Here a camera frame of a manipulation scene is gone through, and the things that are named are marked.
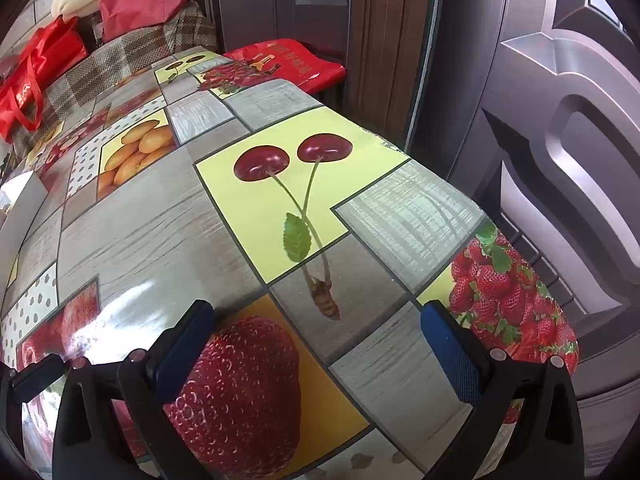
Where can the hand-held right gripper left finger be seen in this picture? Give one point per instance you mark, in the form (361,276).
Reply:
(177,360)

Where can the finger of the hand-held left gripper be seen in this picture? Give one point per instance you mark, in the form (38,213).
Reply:
(32,377)

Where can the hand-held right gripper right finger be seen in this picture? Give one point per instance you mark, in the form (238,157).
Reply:
(450,360)

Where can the white cardboard tray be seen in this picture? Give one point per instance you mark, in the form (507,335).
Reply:
(22,200)

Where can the fruit printed tablecloth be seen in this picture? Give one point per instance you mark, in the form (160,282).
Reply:
(150,220)

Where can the brown embossed metal door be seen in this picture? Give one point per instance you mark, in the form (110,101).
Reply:
(550,110)

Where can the red tote bag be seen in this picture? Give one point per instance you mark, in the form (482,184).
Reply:
(30,75)

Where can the brown plaid cloth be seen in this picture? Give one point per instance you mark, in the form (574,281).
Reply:
(140,50)

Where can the brown panelled door leaf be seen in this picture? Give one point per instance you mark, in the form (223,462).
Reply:
(300,5)

